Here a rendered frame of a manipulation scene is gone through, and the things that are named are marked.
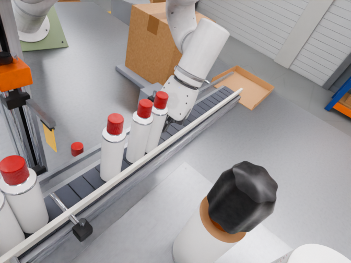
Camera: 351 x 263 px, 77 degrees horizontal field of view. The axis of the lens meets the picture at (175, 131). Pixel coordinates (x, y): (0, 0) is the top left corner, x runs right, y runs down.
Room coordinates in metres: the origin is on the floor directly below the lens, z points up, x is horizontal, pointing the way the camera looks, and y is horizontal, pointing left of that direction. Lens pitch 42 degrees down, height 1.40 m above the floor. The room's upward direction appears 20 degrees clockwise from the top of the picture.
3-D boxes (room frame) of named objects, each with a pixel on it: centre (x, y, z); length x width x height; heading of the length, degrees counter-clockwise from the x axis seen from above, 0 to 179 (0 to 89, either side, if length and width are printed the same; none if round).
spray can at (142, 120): (0.41, 0.09, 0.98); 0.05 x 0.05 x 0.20
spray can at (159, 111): (0.46, 0.06, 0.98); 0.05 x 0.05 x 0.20
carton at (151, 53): (1.01, 0.16, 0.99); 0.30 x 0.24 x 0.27; 157
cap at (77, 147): (0.39, 0.26, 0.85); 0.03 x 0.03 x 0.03
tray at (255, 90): (1.16, -0.27, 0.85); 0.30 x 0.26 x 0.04; 155
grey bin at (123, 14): (2.82, 1.03, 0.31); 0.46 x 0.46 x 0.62
